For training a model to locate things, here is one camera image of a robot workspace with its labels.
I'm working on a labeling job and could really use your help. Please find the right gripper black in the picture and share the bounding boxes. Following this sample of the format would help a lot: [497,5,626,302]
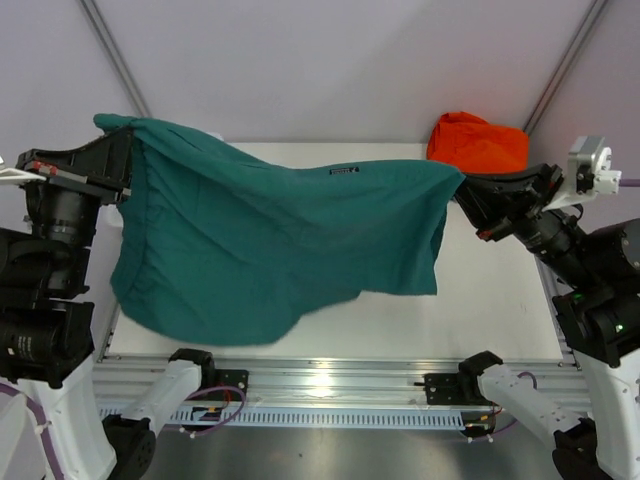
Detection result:
[440,159,597,286]

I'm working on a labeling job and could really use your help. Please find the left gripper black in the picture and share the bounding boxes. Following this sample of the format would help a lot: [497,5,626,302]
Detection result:
[17,121,137,287]

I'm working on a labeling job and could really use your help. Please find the teal green shorts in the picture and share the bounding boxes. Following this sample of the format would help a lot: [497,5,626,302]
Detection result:
[94,114,464,347]

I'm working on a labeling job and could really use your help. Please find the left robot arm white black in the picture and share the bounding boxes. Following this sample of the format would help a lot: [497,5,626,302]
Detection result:
[1,128,217,479]

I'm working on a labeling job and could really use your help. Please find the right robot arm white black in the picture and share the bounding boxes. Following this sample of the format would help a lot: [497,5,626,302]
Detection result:
[455,164,639,479]

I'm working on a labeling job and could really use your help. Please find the orange folded shorts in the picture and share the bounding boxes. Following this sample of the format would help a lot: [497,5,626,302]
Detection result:
[426,112,529,174]

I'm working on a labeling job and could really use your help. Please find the white plastic basket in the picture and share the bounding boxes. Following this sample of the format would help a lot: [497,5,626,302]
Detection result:
[104,123,229,232]

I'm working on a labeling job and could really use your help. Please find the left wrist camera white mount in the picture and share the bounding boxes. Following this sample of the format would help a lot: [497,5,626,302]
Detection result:
[0,158,46,186]

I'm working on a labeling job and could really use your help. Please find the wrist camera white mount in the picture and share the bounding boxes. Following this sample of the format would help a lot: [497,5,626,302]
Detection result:
[0,158,46,186]
[543,135,621,211]

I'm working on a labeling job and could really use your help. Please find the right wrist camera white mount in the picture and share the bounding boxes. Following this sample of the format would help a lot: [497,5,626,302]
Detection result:
[543,135,621,211]

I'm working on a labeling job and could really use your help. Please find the left aluminium frame post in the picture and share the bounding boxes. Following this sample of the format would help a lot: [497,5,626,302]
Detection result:
[77,0,151,117]

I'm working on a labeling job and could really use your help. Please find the aluminium frame post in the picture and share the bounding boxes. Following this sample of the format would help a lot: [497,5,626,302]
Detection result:
[77,0,151,117]
[522,0,613,137]

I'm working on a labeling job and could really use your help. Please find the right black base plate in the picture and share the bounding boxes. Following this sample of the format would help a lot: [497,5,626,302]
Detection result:
[414,373,491,406]

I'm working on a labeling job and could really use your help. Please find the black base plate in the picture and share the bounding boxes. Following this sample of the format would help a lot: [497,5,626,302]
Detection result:
[414,373,491,406]
[209,369,250,403]

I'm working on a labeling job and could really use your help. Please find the right aluminium frame post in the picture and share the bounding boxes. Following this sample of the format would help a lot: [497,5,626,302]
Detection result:
[522,0,613,137]

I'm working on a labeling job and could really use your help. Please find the aluminium mounting rail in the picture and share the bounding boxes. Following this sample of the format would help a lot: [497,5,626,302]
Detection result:
[89,355,591,414]

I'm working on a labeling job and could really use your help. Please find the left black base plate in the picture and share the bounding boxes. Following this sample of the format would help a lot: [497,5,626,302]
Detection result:
[209,369,250,403]

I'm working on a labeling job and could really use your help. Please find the white slotted cable duct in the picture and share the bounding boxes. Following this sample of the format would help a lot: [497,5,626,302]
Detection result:
[99,405,464,429]

